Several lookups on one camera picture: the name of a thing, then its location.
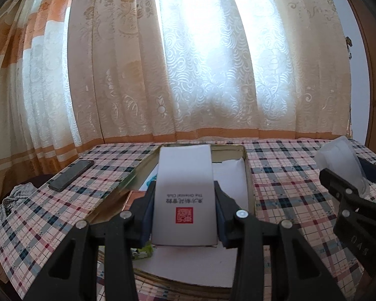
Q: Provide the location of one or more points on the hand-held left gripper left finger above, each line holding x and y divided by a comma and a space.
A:
147, 216

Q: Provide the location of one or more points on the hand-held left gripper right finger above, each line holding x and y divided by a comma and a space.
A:
222, 222

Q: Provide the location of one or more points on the translucent plastic box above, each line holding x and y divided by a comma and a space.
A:
338, 156

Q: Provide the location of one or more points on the white box with red label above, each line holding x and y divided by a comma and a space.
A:
185, 188

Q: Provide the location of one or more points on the golden tin box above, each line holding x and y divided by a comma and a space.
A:
228, 152

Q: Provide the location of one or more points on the plaid bed sheet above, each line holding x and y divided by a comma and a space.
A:
285, 194

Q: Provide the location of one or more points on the black smartphone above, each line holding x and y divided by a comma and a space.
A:
70, 175

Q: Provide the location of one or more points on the white lace cloth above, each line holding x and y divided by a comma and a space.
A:
15, 196

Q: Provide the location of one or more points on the cream patterned curtain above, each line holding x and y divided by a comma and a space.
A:
144, 69

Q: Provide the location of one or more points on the brass wall hook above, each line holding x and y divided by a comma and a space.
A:
349, 42

